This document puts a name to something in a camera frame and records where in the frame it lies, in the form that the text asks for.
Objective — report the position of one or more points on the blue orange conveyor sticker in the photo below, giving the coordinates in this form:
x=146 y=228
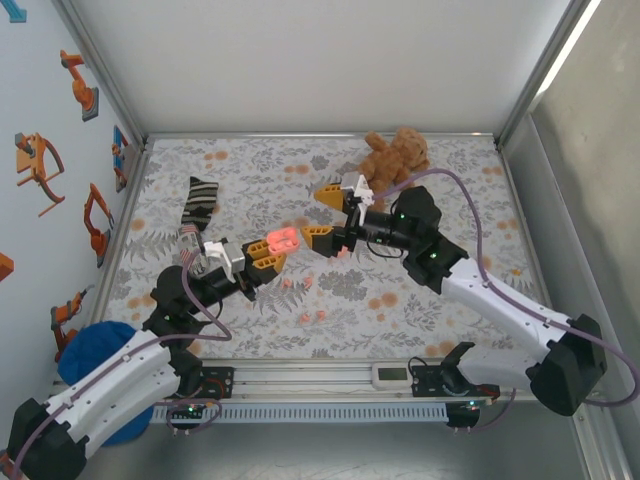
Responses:
x=119 y=150

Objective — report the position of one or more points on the blue wall sticker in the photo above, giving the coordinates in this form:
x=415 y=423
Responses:
x=17 y=12

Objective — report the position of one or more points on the black white striped sock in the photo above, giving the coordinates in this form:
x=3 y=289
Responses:
x=200 y=200

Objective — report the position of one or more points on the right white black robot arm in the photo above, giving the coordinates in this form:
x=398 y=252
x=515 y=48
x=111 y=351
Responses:
x=505 y=305

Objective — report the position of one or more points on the aluminium frame post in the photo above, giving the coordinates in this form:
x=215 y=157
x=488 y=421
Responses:
x=545 y=75
x=100 y=70

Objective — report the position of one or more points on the blue cloth bundle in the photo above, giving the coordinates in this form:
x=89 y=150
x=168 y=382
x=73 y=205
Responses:
x=100 y=345

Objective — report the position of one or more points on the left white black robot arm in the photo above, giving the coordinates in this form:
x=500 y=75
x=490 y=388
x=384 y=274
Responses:
x=115 y=377

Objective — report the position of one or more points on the orange claw gripper sticker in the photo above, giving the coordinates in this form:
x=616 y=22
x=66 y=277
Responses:
x=32 y=165

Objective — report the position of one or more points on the orange block sticker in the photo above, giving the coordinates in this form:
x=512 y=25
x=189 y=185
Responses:
x=5 y=267

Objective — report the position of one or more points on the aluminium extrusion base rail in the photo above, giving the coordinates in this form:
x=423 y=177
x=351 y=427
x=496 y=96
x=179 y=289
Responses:
x=310 y=380

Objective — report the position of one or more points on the white digital display device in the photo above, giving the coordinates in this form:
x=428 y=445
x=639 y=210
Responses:
x=392 y=375

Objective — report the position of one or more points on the brown teddy bear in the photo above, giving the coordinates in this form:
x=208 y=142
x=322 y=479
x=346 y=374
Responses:
x=395 y=160

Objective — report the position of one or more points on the aluminium frame rail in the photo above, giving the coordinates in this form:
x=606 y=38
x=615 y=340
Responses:
x=122 y=230
x=530 y=240
x=320 y=135

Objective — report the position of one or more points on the floral print tablecloth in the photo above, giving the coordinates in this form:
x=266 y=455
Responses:
x=325 y=345

